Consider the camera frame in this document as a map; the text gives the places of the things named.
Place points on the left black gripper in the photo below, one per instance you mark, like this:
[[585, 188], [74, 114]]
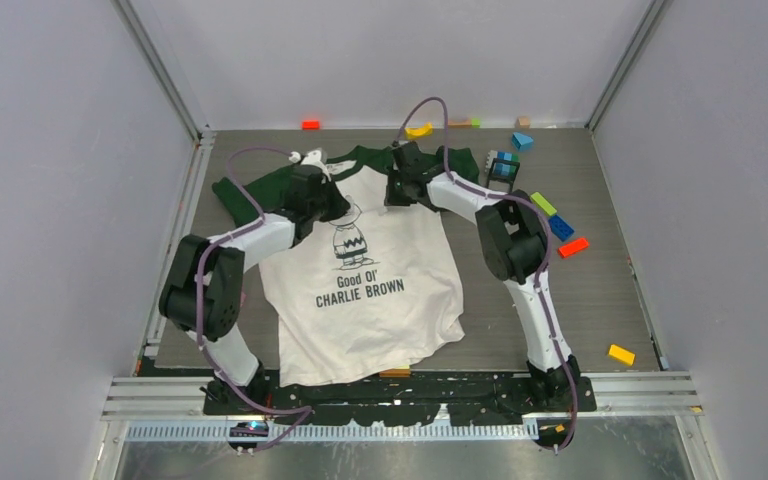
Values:
[[340, 206]]

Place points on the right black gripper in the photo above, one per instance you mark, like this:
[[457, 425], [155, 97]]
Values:
[[391, 198]]

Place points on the white and green t-shirt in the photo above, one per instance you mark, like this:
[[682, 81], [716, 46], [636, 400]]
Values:
[[374, 290]]

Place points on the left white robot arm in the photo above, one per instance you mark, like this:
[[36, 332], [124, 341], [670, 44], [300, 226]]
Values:
[[202, 293]]

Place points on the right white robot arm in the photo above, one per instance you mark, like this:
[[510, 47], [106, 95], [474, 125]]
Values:
[[514, 240]]

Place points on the black brooch box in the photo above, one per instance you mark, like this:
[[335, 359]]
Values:
[[509, 184]]

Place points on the yellow arch block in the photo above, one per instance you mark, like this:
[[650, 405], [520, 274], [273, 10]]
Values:
[[413, 133]]

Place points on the brown and green block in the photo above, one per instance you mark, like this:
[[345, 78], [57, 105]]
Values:
[[466, 123]]

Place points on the light blue wedge block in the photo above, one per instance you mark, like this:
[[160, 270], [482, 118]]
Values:
[[522, 142]]

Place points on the lime green brick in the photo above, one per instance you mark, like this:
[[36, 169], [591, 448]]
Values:
[[538, 199]]

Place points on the blue brick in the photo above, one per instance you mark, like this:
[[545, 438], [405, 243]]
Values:
[[560, 228]]

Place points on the orange red brick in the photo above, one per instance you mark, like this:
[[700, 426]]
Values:
[[573, 247]]

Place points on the orange yellow block stack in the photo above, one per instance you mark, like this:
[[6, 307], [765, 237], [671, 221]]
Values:
[[396, 373]]

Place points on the yellow brick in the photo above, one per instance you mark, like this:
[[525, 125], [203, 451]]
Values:
[[621, 355]]

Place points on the red block at wall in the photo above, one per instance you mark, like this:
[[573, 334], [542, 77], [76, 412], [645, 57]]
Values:
[[311, 125]]

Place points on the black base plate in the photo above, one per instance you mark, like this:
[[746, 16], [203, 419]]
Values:
[[469, 398]]

